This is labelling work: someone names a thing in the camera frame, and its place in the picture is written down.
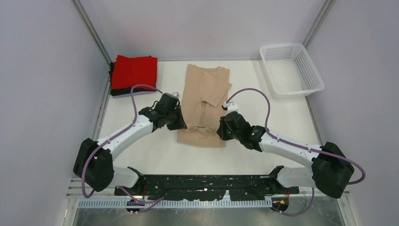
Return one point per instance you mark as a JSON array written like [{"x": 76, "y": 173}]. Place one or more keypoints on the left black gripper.
[{"x": 180, "y": 124}]

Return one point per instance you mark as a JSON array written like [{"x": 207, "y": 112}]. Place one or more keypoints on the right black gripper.
[{"x": 221, "y": 131}]

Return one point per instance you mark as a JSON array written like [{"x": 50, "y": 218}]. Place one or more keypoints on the beige t shirt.
[{"x": 205, "y": 91}]

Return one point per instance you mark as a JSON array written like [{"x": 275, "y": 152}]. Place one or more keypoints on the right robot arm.
[{"x": 323, "y": 167}]

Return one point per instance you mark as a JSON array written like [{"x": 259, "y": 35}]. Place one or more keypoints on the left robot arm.
[{"x": 94, "y": 162}]

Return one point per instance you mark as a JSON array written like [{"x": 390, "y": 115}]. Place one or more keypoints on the red folded t shirt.
[{"x": 130, "y": 71}]

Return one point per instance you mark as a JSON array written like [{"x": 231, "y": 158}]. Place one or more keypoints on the white plastic basket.
[{"x": 290, "y": 71}]

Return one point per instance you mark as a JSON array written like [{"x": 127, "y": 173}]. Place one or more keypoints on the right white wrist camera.
[{"x": 230, "y": 107}]

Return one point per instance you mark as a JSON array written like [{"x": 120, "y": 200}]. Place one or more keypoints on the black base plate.
[{"x": 208, "y": 187}]

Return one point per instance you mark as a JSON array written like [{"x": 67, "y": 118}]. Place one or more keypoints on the white slotted cable duct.
[{"x": 223, "y": 203}]

